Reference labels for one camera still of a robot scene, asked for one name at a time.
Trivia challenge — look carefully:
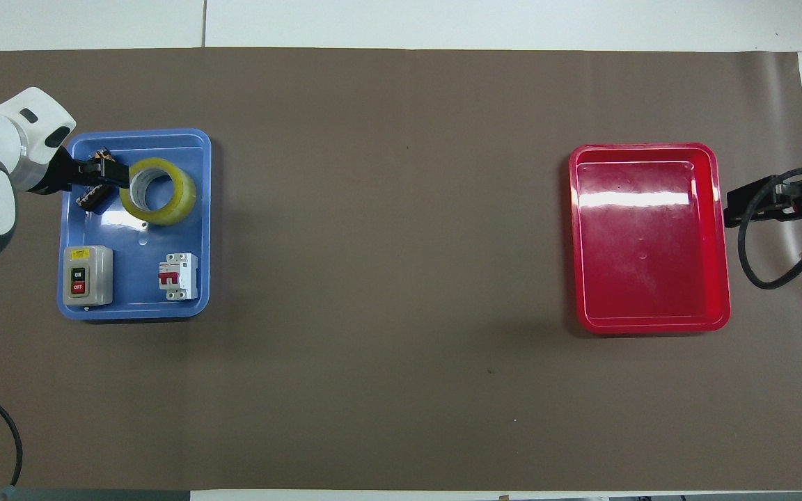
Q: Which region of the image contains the red plastic tray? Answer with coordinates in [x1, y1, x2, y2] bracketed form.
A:
[567, 143, 732, 336]

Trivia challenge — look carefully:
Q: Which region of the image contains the white circuit breaker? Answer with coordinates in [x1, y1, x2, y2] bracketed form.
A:
[157, 252, 200, 302]

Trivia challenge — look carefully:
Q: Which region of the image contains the clear yellowish tape roll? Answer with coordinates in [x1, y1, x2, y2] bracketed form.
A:
[119, 157, 198, 227]

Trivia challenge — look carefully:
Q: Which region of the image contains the blue plastic tray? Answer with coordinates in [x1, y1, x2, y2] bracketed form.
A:
[57, 128, 212, 321]

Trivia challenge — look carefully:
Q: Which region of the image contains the grey on-off switch box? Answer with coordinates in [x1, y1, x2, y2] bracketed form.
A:
[62, 245, 114, 308]

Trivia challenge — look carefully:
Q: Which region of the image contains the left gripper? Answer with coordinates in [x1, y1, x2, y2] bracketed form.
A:
[38, 145, 132, 214]

